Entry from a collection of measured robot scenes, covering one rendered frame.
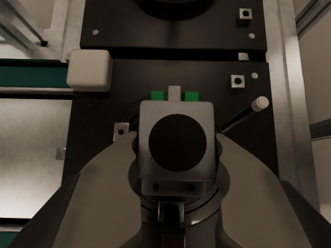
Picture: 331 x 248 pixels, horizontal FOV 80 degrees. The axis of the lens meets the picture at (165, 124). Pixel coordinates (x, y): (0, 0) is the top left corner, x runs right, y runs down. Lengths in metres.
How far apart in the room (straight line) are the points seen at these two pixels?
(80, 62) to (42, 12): 0.27
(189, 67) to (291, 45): 0.14
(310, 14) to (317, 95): 0.15
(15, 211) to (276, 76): 0.38
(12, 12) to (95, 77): 0.12
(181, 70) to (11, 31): 0.20
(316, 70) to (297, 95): 0.17
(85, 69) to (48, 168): 0.15
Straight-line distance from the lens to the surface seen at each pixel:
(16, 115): 0.36
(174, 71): 0.25
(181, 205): 0.20
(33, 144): 0.34
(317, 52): 0.49
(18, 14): 0.31
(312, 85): 0.45
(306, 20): 0.38
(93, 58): 0.25
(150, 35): 0.28
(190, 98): 0.17
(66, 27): 0.34
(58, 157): 0.26
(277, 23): 0.35
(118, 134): 0.20
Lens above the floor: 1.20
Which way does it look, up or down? 78 degrees down
